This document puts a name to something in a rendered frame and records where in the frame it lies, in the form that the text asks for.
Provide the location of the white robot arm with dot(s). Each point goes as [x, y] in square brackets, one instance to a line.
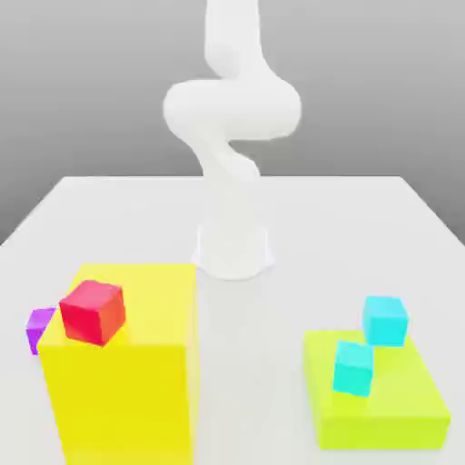
[232, 109]

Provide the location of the small red cube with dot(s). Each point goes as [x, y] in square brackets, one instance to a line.
[92, 312]

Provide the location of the small cyan cube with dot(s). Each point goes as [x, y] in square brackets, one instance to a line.
[385, 321]

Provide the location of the small turquoise cube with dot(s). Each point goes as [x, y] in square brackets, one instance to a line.
[353, 368]

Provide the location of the small purple cube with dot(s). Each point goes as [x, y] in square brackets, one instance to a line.
[37, 323]

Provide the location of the large yellow box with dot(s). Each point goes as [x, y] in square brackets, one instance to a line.
[123, 392]

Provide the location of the large lime box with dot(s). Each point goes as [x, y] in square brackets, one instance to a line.
[385, 414]

